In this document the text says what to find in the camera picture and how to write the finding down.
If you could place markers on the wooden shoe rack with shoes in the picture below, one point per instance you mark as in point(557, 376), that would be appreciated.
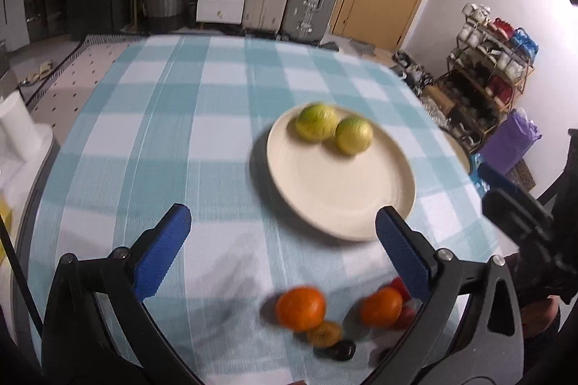
point(487, 73)

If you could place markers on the light blue plastic bag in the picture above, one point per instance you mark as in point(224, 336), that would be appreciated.
point(476, 175)

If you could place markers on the cream round plate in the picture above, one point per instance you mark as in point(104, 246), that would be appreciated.
point(334, 186)

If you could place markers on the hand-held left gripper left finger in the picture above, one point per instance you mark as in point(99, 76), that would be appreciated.
point(162, 251)

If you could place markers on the pile of shoes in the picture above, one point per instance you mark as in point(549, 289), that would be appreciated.
point(413, 71)

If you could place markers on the round cream stool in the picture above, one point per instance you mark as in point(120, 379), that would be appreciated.
point(458, 152)

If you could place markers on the white grey laundry basket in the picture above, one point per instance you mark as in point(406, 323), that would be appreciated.
point(162, 1)

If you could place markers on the white paper roll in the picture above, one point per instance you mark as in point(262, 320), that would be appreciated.
point(18, 127)

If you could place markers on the green yellow citrus fruit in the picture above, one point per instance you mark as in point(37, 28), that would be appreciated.
point(317, 122)
point(354, 135)

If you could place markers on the yellow brown small fruit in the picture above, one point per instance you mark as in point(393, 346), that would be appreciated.
point(324, 333)

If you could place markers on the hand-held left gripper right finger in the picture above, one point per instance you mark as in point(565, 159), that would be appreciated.
point(402, 251)

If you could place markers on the pair of beige slippers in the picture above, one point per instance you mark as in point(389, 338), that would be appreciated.
point(40, 72)

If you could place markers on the cardboard box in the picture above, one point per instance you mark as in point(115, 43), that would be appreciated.
point(440, 98)

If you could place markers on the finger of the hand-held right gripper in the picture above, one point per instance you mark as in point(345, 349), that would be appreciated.
point(499, 181)

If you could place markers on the small dark patterned mat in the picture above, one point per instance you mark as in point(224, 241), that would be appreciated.
point(524, 175)

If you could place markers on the patterned floor rug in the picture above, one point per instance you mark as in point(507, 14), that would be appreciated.
point(76, 73)

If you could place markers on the orange mandarin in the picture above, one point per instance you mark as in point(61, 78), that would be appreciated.
point(381, 307)
point(300, 308)

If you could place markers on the grey floor mat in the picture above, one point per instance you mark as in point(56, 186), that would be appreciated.
point(361, 48)

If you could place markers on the purple plastic bag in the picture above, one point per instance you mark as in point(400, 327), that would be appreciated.
point(510, 141)

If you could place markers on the teal white checked tablecloth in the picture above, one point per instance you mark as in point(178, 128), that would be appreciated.
point(180, 132)

